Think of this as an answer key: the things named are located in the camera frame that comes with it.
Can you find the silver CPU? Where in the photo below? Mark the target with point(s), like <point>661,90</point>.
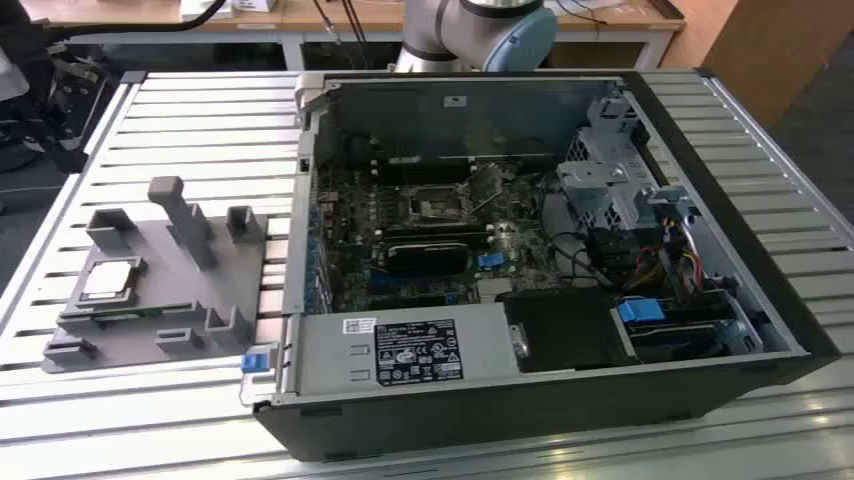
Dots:
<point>107,279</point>

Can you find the black RAM slot bank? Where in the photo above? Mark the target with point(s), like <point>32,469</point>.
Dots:
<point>427,170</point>

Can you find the CPU socket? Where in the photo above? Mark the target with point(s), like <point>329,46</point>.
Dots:
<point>437,205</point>

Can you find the grey parts rack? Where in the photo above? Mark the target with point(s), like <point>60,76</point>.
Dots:
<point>167,280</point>

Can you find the white box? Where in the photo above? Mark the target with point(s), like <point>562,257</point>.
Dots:
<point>253,5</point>

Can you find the green RAM stick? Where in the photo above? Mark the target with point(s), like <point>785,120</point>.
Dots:
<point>150,312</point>

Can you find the blue case latch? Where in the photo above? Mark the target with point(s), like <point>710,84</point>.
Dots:
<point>254,362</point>

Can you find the small white sticker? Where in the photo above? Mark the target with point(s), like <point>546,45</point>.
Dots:
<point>454,101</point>

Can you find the black RAM stick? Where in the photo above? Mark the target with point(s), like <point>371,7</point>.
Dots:
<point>435,240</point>

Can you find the silver power supply unit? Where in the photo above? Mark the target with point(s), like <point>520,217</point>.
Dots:
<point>327,360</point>

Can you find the blue board connector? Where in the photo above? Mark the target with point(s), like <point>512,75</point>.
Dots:
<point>490,261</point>

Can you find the small silver heatsink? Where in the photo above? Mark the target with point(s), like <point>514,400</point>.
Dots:
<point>497,290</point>

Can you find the green motherboard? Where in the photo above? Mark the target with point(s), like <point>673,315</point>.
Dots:
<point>528,240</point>

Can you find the silver metal drive cage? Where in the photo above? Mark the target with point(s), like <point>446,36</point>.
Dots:
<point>588,180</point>

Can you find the black open PC case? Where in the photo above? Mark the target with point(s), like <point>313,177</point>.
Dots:
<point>467,425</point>

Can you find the black plastic shroud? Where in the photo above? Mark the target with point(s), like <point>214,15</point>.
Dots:
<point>568,330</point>

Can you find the blue disk carrier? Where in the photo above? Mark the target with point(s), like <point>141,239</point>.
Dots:
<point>641,312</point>

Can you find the wooden cabinet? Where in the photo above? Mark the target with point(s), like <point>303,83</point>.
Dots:
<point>774,50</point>

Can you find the wooden desk white frame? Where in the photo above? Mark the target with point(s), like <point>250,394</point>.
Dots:
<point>301,22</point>

